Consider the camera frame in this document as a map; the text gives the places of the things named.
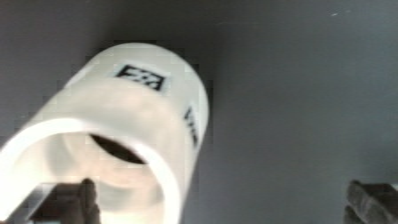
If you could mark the white lamp shade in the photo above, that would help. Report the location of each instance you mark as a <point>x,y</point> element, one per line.
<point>116,133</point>

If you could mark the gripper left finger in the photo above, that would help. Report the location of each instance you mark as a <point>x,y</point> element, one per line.
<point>58,205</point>

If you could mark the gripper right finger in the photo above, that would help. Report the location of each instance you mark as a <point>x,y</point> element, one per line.
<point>372,208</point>

